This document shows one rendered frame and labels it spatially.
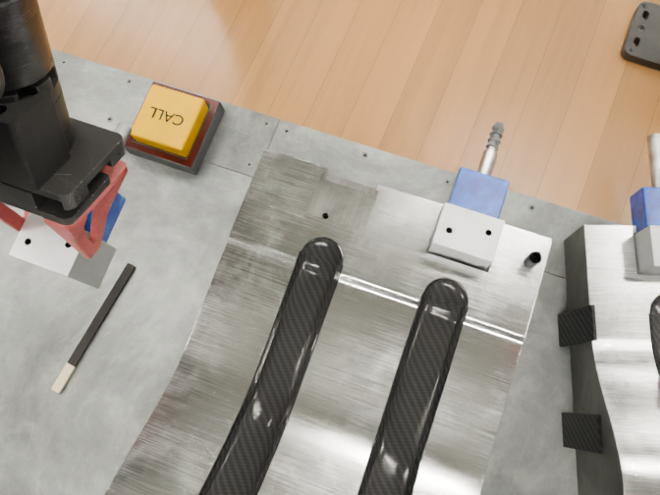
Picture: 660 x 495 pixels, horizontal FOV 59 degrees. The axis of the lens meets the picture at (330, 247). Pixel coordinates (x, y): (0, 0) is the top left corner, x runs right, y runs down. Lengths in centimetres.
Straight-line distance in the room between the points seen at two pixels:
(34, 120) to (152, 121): 27
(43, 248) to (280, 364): 20
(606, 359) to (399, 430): 19
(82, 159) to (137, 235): 24
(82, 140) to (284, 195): 18
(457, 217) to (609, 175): 23
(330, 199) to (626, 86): 35
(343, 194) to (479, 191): 12
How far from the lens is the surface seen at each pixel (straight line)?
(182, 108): 63
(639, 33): 74
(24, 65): 37
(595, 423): 54
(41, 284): 66
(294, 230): 50
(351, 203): 53
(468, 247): 47
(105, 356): 62
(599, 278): 56
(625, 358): 56
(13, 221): 48
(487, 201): 50
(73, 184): 39
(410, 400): 49
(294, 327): 49
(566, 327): 59
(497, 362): 49
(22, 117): 36
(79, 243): 44
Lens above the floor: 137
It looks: 75 degrees down
